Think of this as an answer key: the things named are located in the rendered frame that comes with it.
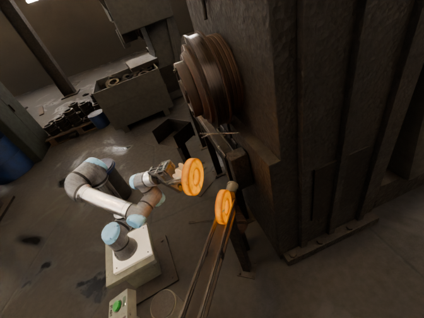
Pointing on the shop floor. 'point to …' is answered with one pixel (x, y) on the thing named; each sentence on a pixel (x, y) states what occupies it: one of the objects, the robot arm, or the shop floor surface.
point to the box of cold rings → (132, 96)
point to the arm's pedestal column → (154, 274)
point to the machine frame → (317, 108)
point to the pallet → (71, 121)
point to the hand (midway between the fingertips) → (191, 173)
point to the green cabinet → (21, 127)
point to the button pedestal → (129, 310)
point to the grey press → (166, 62)
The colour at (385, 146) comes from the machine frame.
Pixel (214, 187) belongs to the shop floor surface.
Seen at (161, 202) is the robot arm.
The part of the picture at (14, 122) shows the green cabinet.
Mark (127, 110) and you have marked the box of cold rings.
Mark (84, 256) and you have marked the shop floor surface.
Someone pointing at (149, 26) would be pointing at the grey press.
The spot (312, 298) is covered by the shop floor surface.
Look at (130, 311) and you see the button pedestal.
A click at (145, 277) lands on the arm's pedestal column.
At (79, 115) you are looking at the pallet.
